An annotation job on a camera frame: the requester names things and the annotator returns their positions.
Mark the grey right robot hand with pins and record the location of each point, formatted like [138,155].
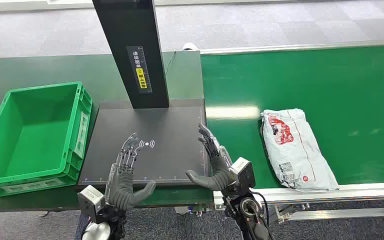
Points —
[220,175]

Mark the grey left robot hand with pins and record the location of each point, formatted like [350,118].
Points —
[120,192]

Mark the grey poly mailer package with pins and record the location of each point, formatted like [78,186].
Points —
[298,152]

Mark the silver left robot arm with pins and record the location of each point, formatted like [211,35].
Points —
[99,232]

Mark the black inbound scanner machine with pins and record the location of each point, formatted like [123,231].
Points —
[168,155]

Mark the green conveyor belt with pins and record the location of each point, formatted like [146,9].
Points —
[311,82]

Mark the white conveyor roller end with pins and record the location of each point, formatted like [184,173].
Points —
[190,47]

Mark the green plastic crate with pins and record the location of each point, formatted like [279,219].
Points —
[36,132]

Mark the yellow black column label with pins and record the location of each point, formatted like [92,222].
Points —
[140,71]

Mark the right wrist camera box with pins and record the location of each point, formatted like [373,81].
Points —
[243,172]

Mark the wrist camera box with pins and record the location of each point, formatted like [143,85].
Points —
[243,172]
[91,202]

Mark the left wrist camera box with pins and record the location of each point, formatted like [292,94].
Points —
[91,202]

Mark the aluminium conveyor frame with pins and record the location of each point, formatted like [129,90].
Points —
[361,192]

